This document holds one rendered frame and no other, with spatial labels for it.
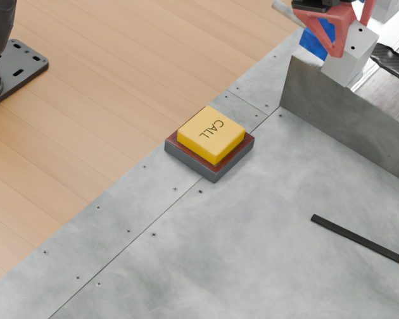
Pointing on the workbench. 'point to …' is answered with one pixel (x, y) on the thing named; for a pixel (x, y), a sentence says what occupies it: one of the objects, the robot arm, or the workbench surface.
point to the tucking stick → (362, 241)
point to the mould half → (361, 97)
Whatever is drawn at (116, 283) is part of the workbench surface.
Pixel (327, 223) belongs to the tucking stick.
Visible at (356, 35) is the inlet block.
